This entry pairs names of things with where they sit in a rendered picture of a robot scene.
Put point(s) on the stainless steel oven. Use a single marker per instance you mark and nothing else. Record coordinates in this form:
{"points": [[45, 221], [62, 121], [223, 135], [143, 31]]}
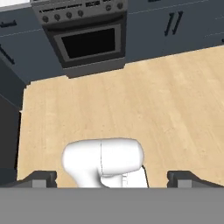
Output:
{"points": [[87, 35]]}

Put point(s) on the black cabinet block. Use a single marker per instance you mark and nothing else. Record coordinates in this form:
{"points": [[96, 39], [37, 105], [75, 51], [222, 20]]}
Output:
{"points": [[8, 140]]}

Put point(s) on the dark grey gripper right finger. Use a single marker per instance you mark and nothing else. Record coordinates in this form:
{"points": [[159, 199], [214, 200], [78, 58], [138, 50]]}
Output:
{"points": [[179, 178]]}

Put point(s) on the dark blue-grey cupboard run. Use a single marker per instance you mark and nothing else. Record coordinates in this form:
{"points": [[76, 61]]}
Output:
{"points": [[175, 29], [26, 52]]}

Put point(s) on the white rounded object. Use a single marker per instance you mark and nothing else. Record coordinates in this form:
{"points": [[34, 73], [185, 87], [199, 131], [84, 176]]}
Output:
{"points": [[102, 160]]}

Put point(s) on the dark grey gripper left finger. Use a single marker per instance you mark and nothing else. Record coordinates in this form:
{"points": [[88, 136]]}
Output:
{"points": [[43, 178]]}

